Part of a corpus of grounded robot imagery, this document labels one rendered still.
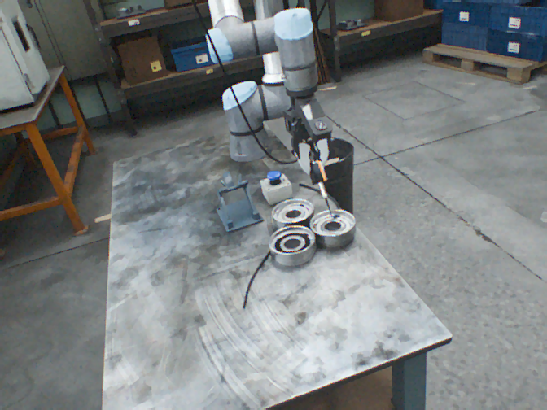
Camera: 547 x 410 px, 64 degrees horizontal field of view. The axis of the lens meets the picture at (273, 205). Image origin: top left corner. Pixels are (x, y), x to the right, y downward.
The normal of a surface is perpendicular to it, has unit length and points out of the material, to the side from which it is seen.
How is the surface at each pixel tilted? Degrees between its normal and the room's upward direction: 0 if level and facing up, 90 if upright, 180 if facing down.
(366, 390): 0
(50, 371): 0
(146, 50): 97
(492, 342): 0
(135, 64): 92
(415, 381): 90
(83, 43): 90
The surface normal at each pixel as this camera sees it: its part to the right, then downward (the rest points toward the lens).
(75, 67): 0.29, 0.47
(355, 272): -0.16, -0.84
